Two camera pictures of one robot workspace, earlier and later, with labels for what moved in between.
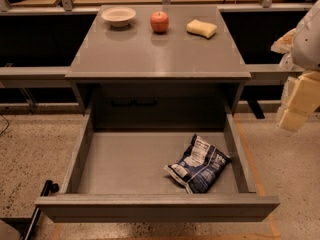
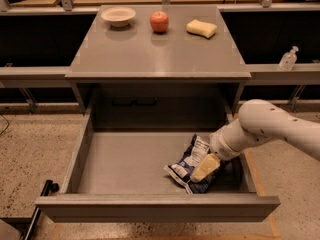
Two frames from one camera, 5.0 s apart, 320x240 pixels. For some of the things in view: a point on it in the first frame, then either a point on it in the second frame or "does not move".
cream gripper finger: (304, 100) → (222, 148)
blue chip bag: (205, 168) does not move
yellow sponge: (204, 29) does not move
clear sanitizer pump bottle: (286, 62) does not move
